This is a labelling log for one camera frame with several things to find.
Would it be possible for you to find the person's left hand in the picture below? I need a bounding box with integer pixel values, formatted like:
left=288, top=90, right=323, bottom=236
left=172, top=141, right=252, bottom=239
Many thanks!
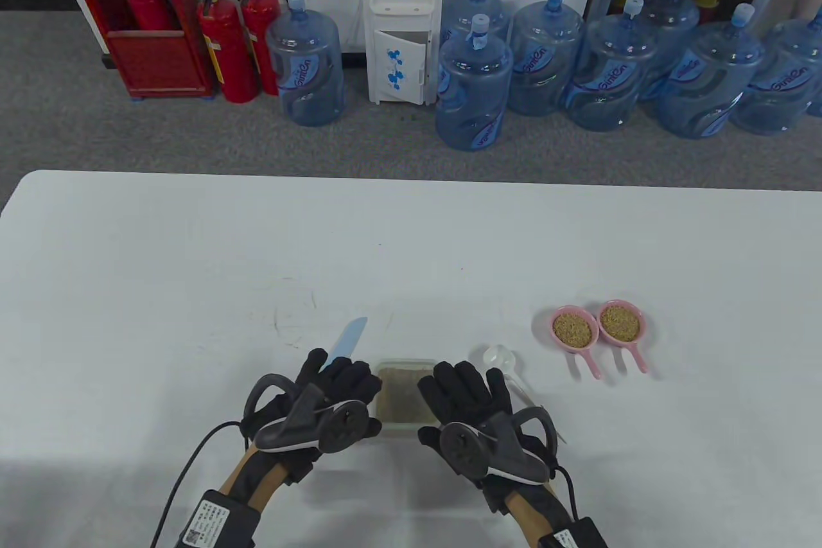
left=241, top=349, right=385, bottom=484

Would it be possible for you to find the person's right hand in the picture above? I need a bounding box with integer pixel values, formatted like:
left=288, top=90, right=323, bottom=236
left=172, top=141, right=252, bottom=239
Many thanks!
left=417, top=360, right=561, bottom=515

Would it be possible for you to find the light blue knife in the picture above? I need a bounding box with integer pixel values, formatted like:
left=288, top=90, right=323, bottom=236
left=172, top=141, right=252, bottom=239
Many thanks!
left=319, top=317, right=369, bottom=375

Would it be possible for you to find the white coffee spoon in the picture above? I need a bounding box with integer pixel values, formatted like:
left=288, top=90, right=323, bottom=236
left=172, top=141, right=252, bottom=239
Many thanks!
left=483, top=344, right=568, bottom=445

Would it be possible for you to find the white sesame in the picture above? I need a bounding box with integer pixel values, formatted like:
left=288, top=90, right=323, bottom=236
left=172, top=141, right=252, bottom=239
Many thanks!
left=379, top=368, right=439, bottom=425

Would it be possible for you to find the clear plastic container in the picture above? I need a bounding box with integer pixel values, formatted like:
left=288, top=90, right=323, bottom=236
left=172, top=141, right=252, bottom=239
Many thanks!
left=371, top=358, right=445, bottom=439

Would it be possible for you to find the small white sesame portion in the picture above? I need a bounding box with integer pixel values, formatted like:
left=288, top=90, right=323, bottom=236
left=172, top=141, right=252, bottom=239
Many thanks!
left=554, top=314, right=593, bottom=348
left=601, top=308, right=641, bottom=343

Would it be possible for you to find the person's right forearm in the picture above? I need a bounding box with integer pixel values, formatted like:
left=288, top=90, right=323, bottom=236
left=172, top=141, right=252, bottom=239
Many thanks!
left=507, top=489, right=567, bottom=548

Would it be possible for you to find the person's left forearm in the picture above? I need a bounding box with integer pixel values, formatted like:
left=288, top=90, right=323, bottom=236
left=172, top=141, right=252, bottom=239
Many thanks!
left=222, top=448, right=291, bottom=510

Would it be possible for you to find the black white right hand controller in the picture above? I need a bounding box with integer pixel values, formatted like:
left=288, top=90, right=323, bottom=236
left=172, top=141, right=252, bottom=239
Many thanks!
left=440, top=405, right=559, bottom=484

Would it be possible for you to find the row of blue water jugs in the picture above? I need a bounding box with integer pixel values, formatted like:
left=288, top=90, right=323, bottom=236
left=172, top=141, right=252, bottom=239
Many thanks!
left=265, top=0, right=822, bottom=152

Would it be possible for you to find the red fire extinguisher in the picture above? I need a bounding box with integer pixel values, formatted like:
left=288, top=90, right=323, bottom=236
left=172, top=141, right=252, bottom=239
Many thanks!
left=196, top=0, right=259, bottom=104
left=125, top=0, right=174, bottom=31
left=239, top=0, right=288, bottom=97

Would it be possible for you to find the red fire extinguisher cabinet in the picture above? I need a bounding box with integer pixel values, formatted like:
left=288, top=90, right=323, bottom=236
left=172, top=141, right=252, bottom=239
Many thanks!
left=62, top=0, right=214, bottom=101

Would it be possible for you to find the pink dish with handle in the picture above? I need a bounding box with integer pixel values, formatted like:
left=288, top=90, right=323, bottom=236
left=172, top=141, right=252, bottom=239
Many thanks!
left=597, top=299, right=649, bottom=374
left=550, top=306, right=604, bottom=380

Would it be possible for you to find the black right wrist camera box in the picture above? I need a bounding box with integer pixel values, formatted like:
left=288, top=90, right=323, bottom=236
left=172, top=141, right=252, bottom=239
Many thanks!
left=538, top=517, right=608, bottom=548

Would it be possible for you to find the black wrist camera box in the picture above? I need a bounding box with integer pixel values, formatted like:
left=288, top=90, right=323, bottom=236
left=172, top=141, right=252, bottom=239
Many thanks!
left=538, top=517, right=608, bottom=548
left=183, top=490, right=263, bottom=548

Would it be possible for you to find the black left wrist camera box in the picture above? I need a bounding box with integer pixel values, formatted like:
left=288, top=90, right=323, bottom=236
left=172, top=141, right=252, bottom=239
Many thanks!
left=183, top=490, right=263, bottom=548

